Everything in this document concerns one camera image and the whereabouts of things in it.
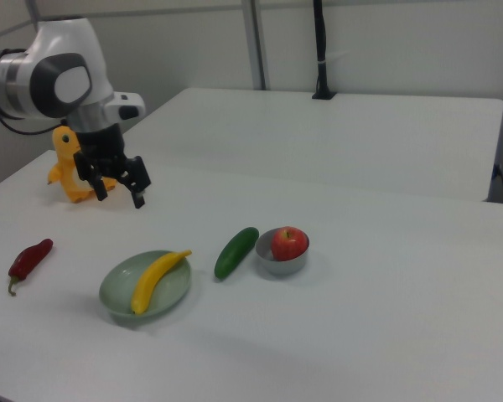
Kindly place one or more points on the green cucumber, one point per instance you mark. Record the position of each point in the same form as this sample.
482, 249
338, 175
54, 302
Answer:
234, 253

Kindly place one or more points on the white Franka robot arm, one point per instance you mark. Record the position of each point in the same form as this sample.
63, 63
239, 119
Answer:
67, 42

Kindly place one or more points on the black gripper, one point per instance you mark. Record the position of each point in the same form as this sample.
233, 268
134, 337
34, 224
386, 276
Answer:
100, 144

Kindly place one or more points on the orange plush toy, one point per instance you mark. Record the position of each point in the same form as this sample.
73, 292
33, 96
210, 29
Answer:
65, 167

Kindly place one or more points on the pale green plastic plate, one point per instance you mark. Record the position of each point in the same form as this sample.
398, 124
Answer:
117, 285

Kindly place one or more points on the grey partition post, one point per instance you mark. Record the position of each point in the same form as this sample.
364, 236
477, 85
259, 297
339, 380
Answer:
255, 42

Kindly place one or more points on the red apple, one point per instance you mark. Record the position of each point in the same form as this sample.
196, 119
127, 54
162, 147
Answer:
289, 245

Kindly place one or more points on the yellow banana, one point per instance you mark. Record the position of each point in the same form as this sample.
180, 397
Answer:
151, 276

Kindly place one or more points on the black camera pole with clamp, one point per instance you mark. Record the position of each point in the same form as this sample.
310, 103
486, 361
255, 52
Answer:
320, 42

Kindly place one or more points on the grey metal bowl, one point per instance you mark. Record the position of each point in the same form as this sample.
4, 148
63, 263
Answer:
285, 268

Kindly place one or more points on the red chili pepper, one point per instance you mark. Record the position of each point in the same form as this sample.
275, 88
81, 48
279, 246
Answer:
29, 257

